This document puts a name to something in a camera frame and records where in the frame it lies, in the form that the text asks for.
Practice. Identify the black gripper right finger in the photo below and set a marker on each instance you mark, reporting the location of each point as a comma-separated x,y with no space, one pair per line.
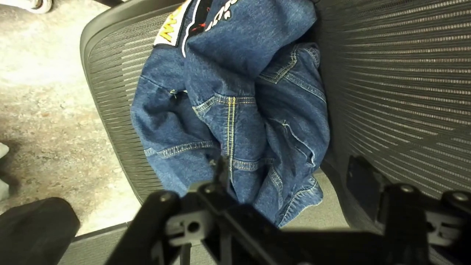
412,221

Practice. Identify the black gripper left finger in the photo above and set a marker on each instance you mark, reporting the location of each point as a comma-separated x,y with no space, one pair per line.
152,226

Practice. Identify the blue denim jeans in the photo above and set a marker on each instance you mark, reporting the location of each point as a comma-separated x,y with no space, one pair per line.
236,74

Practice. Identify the grey mesh office chair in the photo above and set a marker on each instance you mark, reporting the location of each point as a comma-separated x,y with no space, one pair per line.
407,74

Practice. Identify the light grey chair base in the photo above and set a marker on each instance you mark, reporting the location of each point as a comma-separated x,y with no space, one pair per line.
24,3

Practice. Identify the grey floor mat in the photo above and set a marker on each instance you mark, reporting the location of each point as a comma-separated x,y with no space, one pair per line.
318,206

